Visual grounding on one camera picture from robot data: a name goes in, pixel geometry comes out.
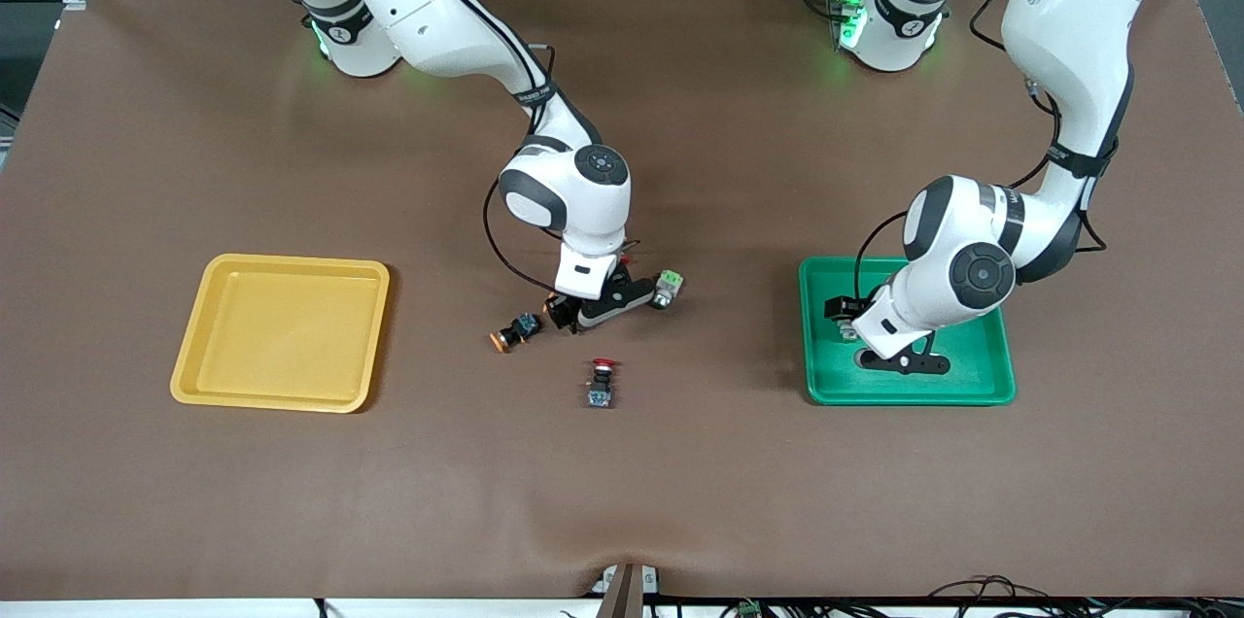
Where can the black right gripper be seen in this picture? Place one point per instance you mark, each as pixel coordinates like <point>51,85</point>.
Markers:
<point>559,310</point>

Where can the green push button white housing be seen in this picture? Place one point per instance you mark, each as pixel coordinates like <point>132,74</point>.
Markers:
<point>849,333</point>

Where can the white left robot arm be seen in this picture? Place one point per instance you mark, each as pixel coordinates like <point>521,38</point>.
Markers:
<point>1069,16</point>

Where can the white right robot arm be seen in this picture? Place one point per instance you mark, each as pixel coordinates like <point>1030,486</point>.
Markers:
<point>437,6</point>

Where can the red mushroom push button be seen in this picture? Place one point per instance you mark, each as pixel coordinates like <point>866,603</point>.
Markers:
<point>601,390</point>

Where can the green plastic tray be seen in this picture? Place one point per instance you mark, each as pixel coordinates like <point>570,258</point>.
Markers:
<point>972,375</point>

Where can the brown table mat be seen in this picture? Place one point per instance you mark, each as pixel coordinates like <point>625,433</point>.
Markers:
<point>680,482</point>

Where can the yellow plastic tray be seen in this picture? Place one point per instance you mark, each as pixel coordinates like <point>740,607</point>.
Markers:
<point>282,336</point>

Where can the green terminal connector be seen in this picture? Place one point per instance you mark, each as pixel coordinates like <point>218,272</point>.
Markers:
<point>750,610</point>

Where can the metal table edge bracket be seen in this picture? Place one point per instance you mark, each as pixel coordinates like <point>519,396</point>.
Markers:
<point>622,594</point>

